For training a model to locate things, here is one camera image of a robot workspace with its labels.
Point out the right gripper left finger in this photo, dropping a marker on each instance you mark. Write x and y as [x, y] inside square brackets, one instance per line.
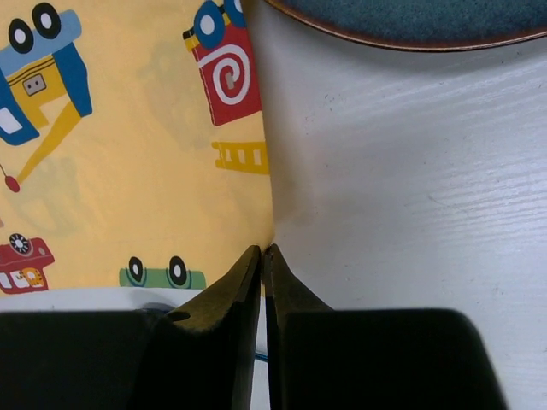
[201, 355]

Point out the yellow cartoon vehicle cloth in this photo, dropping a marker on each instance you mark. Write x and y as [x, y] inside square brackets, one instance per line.
[133, 151]

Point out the teal ceramic plate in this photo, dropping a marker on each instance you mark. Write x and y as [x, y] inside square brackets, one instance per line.
[423, 26]

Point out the blue metal spoon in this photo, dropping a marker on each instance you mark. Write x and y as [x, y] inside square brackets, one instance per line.
[261, 357]

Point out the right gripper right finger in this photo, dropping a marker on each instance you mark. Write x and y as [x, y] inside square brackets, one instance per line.
[406, 358]

